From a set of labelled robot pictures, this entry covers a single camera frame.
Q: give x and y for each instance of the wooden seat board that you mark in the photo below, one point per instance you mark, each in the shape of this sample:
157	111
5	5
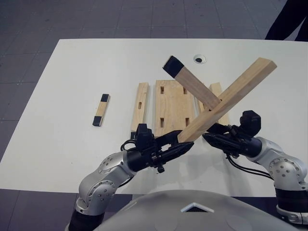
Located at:
172	108

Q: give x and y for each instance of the robot body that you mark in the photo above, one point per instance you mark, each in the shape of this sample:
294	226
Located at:
192	214

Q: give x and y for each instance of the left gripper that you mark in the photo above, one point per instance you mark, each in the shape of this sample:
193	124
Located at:
142	160

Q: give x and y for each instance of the person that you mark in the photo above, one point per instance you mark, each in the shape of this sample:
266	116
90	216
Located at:
286	19

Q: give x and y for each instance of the wooden leg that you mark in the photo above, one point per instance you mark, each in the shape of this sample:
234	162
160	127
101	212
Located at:
238	89
225	119
140	106

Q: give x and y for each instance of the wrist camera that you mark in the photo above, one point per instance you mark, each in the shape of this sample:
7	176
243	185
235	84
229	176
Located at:
250	122
144	137

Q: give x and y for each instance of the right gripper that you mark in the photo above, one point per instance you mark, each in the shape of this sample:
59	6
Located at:
245	144

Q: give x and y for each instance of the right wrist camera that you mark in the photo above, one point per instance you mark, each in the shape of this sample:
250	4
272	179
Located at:
250	122

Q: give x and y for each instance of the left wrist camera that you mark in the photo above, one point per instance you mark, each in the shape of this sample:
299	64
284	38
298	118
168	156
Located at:
144	137

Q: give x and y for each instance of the short wooden cross bar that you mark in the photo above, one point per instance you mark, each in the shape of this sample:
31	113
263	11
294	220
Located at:
101	110

